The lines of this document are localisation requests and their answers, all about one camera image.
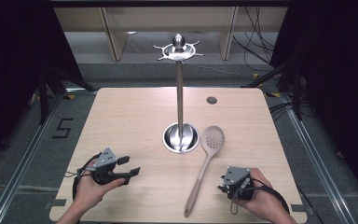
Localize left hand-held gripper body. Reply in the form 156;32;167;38
90;147;129;187

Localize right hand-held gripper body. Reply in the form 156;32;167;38
220;165;256;202

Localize person's left hand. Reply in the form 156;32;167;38
74;158;127;216

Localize person's right hand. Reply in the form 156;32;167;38
231;167;290;223

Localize beige slotted spoon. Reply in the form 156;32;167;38
184;125;227;218

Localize metal utensil rack stand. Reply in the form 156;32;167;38
153;33;206;155

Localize black tripod stand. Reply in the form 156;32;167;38
241;57;305;121
36;65;97;126

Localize light wooden shelf unit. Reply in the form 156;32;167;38
53;6;289;63

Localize black curtain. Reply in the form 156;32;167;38
269;0;358;200
0;0;83;171

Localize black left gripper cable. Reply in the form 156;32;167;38
64;151;103;201

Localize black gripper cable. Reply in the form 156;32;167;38
64;151;103;201
229;176;291;216

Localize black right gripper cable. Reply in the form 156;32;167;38
229;176;291;216

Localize black floor cables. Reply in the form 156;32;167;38
268;101;295;122

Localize aluminium floor rail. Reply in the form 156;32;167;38
279;92;355;224
0;92;65;224

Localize thin white floor cable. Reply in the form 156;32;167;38
182;61;254;79

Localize bundle of black cables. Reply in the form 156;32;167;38
232;6;282;64

